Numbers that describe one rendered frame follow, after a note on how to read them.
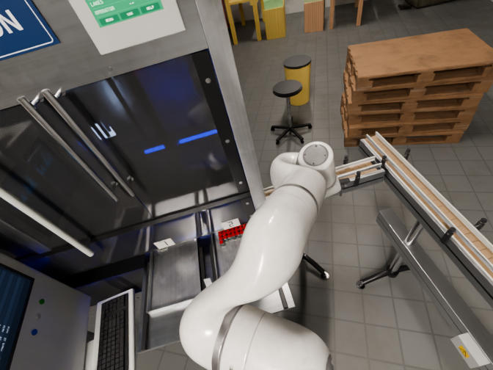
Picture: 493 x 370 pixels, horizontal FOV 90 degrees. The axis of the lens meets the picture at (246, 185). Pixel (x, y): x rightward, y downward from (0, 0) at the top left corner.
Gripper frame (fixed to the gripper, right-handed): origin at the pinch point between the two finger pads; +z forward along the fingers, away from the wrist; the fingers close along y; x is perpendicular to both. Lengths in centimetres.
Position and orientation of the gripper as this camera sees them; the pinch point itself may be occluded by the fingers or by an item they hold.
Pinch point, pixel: (326, 197)
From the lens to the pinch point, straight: 91.8
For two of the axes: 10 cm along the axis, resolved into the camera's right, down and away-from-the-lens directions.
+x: 2.8, 8.3, -4.7
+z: 3.6, 3.6, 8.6
